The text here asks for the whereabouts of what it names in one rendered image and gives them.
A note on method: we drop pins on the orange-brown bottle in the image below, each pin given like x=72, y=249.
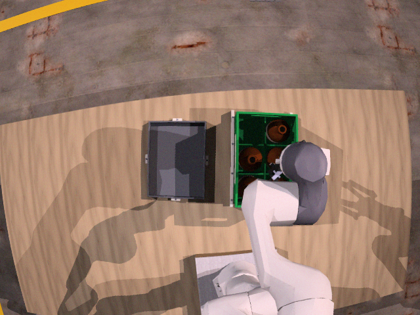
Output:
x=272, y=155

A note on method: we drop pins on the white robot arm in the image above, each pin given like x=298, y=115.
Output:
x=285, y=287

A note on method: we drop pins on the green bottle crate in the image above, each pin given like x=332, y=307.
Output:
x=252, y=133

